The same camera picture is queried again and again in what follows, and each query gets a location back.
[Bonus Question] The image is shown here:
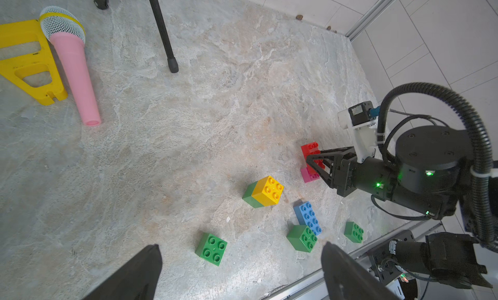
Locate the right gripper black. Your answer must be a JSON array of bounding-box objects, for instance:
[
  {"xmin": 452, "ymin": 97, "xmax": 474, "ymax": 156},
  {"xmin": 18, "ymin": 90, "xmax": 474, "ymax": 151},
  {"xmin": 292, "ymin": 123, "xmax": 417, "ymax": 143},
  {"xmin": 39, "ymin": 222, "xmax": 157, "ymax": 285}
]
[{"xmin": 306, "ymin": 146, "xmax": 397, "ymax": 200}]

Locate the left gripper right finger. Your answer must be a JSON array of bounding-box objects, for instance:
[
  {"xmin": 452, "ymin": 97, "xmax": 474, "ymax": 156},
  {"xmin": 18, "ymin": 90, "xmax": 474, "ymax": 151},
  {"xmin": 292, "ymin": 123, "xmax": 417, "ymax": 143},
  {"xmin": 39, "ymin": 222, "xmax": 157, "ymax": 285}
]
[{"xmin": 321, "ymin": 242, "xmax": 398, "ymax": 300}]

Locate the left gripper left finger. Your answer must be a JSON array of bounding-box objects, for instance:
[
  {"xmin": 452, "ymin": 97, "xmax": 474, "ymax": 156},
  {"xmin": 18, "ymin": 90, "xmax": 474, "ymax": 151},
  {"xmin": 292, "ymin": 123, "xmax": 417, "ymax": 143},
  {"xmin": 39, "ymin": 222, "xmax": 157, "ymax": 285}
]
[{"xmin": 84, "ymin": 244, "xmax": 163, "ymax": 300}]

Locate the red lego brick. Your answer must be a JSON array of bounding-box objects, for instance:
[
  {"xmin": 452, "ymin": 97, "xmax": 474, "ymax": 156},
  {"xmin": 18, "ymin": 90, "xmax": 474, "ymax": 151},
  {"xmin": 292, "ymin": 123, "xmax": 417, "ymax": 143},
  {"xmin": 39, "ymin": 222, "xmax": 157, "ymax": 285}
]
[{"xmin": 300, "ymin": 141, "xmax": 326, "ymax": 174}]

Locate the pink lego brick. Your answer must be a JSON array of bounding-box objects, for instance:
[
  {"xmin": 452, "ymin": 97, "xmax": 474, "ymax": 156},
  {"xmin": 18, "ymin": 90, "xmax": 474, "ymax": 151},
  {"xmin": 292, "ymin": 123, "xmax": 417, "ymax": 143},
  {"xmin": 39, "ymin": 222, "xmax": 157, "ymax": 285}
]
[{"xmin": 300, "ymin": 167, "xmax": 320, "ymax": 183}]

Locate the yellow lego brick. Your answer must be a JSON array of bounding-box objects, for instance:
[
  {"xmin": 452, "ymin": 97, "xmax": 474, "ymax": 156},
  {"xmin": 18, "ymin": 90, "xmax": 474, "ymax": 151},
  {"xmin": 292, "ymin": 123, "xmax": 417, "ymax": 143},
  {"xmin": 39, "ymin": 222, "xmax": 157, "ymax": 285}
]
[{"xmin": 252, "ymin": 176, "xmax": 284, "ymax": 207}]

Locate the green lego brick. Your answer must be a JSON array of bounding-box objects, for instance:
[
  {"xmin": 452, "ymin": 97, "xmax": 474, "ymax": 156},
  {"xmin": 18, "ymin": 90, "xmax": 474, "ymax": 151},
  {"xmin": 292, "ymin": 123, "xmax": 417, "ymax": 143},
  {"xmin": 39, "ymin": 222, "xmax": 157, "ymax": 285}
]
[
  {"xmin": 195, "ymin": 233, "xmax": 228, "ymax": 266},
  {"xmin": 287, "ymin": 225, "xmax": 318, "ymax": 253},
  {"xmin": 243, "ymin": 182, "xmax": 264, "ymax": 209},
  {"xmin": 344, "ymin": 222, "xmax": 364, "ymax": 244}
]

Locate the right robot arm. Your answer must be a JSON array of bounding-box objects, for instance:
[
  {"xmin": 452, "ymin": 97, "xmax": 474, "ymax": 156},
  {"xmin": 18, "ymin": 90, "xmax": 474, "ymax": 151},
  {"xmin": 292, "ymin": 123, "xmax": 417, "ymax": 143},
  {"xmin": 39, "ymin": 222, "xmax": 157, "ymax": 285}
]
[{"xmin": 306, "ymin": 82, "xmax": 497, "ymax": 252}]

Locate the green lego brick beside blue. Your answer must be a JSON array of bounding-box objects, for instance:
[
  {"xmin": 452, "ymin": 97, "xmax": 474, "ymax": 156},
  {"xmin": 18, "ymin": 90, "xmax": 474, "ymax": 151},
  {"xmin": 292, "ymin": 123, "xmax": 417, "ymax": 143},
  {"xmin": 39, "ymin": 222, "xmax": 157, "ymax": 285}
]
[{"xmin": 287, "ymin": 225, "xmax": 318, "ymax": 253}]

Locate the pink toy microphone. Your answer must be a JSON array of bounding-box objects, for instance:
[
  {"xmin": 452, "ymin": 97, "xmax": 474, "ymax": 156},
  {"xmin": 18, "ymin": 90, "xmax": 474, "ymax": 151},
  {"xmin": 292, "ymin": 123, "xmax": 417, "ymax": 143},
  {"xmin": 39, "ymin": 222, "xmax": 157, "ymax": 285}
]
[{"xmin": 39, "ymin": 6, "xmax": 101, "ymax": 127}]

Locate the black perforated music stand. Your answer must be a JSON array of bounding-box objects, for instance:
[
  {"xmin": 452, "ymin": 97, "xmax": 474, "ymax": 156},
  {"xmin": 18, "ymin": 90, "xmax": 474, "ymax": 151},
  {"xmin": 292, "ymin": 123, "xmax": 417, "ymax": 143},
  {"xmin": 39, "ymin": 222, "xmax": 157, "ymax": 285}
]
[{"xmin": 93, "ymin": 0, "xmax": 179, "ymax": 74}]

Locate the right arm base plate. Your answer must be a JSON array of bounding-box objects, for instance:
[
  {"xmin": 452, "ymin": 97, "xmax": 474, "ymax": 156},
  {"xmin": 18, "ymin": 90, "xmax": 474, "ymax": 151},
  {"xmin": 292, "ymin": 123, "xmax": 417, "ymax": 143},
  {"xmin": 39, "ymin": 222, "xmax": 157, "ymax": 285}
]
[{"xmin": 366, "ymin": 230, "xmax": 415, "ymax": 299}]

